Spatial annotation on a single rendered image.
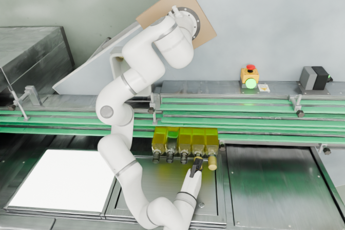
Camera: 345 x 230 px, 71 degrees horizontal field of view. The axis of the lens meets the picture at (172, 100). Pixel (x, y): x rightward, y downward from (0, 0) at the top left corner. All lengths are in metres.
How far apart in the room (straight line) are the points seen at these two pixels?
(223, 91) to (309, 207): 0.58
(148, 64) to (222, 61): 0.49
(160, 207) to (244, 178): 0.52
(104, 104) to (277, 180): 0.82
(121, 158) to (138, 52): 0.34
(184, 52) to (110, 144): 0.38
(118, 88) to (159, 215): 0.41
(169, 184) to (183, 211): 0.28
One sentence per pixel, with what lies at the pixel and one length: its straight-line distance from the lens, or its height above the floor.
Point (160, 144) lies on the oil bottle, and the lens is 1.05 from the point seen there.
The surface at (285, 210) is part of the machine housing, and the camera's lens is 1.15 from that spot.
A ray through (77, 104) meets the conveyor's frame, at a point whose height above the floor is 0.85.
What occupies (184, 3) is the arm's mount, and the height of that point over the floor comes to 0.77.
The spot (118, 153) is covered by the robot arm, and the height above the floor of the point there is 1.29.
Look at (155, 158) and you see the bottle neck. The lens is 1.02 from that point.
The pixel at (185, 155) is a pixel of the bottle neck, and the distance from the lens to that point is 1.02.
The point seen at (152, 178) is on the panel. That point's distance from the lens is 1.14.
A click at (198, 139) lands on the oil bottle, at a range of 1.07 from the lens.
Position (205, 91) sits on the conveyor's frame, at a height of 0.85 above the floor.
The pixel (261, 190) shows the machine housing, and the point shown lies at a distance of 1.18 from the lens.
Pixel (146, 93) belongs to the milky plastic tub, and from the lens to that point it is 1.19.
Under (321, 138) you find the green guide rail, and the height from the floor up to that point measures 0.95.
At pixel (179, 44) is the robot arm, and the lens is 0.78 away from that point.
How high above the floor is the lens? 1.80
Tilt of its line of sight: 54 degrees down
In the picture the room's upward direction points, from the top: 170 degrees counter-clockwise
